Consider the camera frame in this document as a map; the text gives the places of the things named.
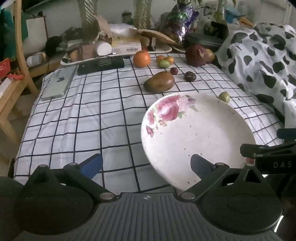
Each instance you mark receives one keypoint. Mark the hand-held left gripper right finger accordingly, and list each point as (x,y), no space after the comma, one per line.
(199,165)

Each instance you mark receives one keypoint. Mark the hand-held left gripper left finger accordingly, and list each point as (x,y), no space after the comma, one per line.
(92,165)

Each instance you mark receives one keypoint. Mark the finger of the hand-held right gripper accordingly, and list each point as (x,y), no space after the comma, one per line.
(256,151)
(288,133)

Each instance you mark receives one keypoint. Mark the white floral plate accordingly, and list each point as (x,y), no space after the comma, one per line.
(196,129)

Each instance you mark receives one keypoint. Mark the small dark red fruit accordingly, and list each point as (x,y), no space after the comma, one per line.
(174,70)

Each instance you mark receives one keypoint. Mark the oval green fruit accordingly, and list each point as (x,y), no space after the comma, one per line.
(163,64)

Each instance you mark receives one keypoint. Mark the large orange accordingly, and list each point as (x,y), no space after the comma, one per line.
(141,59)

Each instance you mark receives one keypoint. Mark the white black checked cloth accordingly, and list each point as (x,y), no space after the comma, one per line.
(92,115)

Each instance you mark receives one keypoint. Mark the small round green fruit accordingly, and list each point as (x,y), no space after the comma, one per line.
(224,96)

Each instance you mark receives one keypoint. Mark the cow print blanket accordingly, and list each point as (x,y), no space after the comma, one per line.
(261,58)

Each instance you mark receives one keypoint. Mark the dark purple round fruit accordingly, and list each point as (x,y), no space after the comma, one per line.
(190,76)

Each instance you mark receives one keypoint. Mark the brown green mango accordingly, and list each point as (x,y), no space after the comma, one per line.
(159,82)

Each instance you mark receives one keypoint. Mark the black flat device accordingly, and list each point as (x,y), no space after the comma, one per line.
(100,65)

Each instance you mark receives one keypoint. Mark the yellow round fruit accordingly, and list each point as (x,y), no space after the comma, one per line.
(210,55)

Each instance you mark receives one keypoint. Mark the small orange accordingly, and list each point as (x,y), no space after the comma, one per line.
(160,58)
(170,59)

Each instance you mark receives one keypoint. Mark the large dark red pomegranate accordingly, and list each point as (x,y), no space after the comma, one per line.
(196,55)

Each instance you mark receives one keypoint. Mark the brown small pouch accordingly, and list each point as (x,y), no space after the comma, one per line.
(86,50)

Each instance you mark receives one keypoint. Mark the white tray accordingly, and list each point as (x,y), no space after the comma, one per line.
(161,49)

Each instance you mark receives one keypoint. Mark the grey zip case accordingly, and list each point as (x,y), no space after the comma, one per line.
(203,39)

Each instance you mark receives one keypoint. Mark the yellow white box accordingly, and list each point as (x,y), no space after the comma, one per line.
(126,45)

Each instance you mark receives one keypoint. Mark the small black ball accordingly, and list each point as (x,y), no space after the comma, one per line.
(151,48)

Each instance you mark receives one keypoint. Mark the wooden chair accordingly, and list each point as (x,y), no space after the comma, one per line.
(18,58)

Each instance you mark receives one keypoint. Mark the red cardboard box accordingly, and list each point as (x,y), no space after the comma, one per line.
(4,67)

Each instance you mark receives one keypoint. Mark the brown paper envelope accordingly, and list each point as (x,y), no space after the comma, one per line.
(157,36)

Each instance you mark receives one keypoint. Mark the crumpled brown paper bag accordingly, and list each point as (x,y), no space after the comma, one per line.
(103,27)

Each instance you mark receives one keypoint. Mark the white plastic bag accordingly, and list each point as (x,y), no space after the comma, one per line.
(121,29)

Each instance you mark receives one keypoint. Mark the purple snack bag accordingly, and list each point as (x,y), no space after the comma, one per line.
(182,20)

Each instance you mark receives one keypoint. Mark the teal bag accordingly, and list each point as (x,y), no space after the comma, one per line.
(7,30)

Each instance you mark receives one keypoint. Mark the yellow green woven vase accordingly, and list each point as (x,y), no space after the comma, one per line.
(141,12)

